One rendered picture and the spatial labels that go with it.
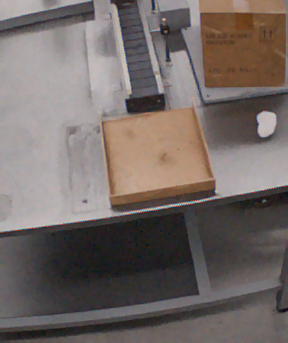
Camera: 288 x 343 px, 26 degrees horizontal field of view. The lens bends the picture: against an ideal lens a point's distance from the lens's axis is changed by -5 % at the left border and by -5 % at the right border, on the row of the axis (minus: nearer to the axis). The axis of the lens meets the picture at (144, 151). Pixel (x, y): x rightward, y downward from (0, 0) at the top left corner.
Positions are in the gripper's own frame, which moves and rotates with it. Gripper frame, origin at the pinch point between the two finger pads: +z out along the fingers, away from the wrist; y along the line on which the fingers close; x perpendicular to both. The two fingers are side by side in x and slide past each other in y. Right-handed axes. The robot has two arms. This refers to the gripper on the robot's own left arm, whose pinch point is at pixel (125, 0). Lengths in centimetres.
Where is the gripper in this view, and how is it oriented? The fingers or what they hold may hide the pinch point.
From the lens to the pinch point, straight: 205.6
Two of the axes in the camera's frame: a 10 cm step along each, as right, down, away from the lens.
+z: -0.1, 0.8, 10.0
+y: -9.9, 1.5, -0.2
